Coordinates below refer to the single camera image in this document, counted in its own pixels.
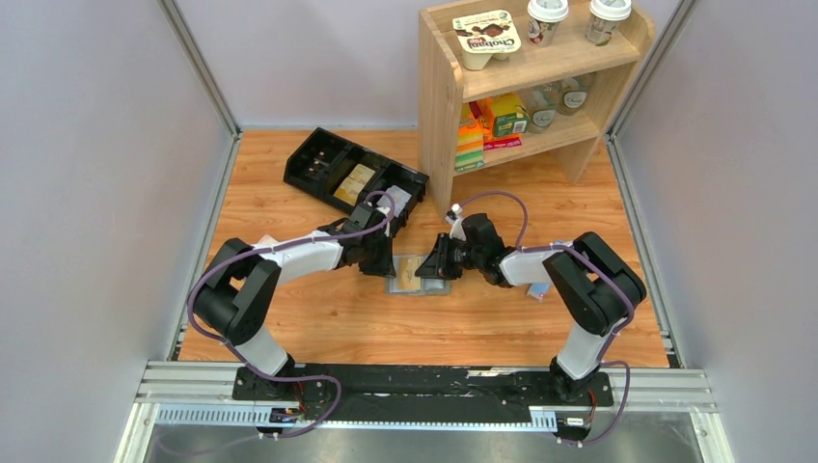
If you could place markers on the green yellow box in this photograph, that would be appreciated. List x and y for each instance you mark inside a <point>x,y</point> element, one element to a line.
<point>505,114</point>

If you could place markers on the right glass jar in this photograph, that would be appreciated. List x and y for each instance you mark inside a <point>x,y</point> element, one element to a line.
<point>573,93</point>

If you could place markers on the orange snack bag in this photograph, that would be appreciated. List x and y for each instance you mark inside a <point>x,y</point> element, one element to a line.
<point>471,121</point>

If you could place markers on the tan credit card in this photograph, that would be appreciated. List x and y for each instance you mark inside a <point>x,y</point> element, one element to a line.
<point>406,279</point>

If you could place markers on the black organizer tray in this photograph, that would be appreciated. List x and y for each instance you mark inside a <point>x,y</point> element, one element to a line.
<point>341,173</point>

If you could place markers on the left paper coffee cup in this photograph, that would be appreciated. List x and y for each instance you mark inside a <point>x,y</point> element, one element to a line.
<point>545,16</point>

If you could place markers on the paper coffee cup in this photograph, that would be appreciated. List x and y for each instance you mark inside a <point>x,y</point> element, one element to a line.
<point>604,18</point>
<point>545,16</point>

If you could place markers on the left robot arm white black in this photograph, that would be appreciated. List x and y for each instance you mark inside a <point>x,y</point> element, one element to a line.
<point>230,302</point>

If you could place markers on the blue card on table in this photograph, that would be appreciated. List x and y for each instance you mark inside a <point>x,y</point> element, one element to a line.
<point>538,291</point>

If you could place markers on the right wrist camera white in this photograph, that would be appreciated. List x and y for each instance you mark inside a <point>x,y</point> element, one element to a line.
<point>455,217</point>

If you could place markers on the left glass jar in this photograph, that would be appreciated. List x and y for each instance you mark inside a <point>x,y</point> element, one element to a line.
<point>541,104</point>

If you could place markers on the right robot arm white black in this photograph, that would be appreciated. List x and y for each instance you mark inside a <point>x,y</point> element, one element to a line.
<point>598,288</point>

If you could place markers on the red flat packet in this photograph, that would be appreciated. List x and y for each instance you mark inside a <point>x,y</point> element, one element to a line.
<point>502,143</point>

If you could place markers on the right paper coffee cup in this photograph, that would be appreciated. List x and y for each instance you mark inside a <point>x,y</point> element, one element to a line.
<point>604,18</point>

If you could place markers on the grey card in tray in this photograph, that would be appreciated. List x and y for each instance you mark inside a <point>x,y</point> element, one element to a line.
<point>399,196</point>

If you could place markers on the glass jar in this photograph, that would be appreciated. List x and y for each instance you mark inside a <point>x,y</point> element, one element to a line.
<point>541,104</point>
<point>573,93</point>

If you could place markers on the Chobani yogurt pack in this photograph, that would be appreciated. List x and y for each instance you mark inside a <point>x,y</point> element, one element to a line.
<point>486,36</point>

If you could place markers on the aluminium frame rail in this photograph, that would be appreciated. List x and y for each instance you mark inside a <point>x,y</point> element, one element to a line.
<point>201,393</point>

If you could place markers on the colourful sticky note stack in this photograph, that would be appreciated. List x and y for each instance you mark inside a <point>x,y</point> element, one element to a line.
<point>469,148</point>

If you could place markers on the white pink card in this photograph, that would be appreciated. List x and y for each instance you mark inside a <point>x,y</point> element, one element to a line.
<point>267,241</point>

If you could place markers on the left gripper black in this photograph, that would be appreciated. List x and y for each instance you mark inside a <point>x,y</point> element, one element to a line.
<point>376,257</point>

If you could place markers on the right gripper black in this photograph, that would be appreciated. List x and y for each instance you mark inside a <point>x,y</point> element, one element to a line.
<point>449,257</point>

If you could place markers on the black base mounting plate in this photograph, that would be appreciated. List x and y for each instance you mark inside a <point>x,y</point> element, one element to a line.
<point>426,394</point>

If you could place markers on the tan cards in tray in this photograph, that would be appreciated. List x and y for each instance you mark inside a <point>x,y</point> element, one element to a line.
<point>353,184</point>

